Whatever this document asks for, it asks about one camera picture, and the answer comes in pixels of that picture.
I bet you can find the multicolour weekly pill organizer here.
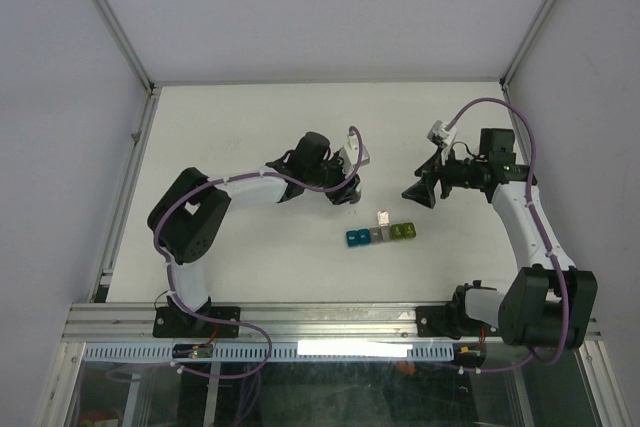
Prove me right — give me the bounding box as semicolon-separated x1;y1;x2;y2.
344;211;417;248

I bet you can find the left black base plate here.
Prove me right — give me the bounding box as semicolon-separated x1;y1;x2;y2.
152;304;241;339

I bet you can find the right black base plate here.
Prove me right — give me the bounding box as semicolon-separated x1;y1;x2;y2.
415;304;499;340

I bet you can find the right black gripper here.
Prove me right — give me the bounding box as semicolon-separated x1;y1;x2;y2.
401;145;486;208

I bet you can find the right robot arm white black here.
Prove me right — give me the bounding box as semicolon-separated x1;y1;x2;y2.
402;121;598;351

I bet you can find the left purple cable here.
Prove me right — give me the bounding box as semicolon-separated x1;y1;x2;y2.
104;125;364;383

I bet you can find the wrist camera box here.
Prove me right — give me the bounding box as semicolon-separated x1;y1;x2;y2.
338;133;370;175
427;120;457;149

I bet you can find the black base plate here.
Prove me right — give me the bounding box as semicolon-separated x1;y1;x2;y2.
415;304;499;340
152;304;241;339

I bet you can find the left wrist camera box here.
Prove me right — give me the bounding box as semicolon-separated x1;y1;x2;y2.
338;133;370;175

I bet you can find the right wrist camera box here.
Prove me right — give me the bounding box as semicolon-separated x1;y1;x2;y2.
427;120;457;149

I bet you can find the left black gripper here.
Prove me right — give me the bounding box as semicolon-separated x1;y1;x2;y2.
306;151;360;203

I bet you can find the aluminium mounting rail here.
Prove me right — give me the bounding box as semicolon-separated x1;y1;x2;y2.
62;301;449;343

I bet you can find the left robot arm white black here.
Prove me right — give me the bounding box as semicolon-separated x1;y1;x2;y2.
147;126;369;336

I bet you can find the white slotted cable duct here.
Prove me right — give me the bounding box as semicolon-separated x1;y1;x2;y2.
83;340;454;364

